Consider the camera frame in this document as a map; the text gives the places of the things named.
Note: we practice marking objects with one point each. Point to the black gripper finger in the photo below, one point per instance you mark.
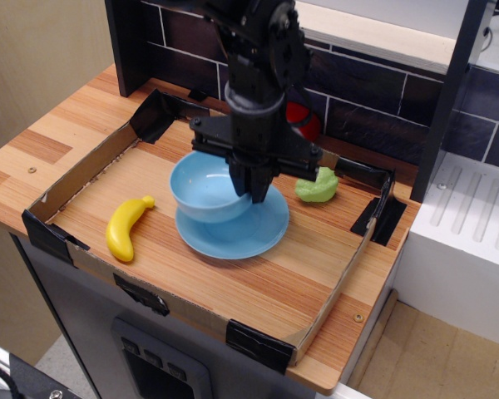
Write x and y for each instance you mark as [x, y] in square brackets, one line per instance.
[240, 175]
[261, 177]

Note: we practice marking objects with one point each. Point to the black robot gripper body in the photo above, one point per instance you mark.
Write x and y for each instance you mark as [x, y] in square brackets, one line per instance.
[257, 133]

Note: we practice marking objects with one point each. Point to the light blue bowl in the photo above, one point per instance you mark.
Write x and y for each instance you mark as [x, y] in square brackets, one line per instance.
[203, 190]

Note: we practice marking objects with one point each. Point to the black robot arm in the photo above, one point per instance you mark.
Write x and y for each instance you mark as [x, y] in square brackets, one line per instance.
[266, 56]

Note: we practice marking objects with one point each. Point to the light blue plate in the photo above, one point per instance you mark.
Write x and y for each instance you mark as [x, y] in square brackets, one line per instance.
[257, 230]

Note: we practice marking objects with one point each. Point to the red white toy cheese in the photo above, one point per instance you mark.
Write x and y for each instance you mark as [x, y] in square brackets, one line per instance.
[303, 120]

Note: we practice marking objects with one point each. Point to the green toy lettuce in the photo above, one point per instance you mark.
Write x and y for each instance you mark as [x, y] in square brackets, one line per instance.
[319, 191]

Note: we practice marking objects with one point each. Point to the taped cardboard tray border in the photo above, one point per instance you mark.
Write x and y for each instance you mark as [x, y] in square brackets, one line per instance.
[299, 308]

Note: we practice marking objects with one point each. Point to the yellow toy banana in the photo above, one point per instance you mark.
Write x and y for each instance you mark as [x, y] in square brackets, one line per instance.
[118, 230]

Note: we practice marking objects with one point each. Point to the grey toy oven front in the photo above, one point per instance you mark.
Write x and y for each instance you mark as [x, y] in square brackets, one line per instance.
[157, 369]

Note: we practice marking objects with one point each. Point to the white toy sink unit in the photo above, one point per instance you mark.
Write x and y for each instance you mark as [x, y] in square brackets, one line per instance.
[449, 268]

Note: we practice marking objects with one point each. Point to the black device lower left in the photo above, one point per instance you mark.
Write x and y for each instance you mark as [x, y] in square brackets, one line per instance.
[18, 379]

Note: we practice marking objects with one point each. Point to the dark left shelf post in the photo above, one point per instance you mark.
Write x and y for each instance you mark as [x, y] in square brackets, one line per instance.
[134, 27]

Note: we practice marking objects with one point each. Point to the dark shelf post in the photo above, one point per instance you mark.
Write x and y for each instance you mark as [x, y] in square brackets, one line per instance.
[467, 49]
[134, 27]

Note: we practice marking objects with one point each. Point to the dark right shelf post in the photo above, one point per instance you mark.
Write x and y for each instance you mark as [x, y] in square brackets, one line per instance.
[467, 49]

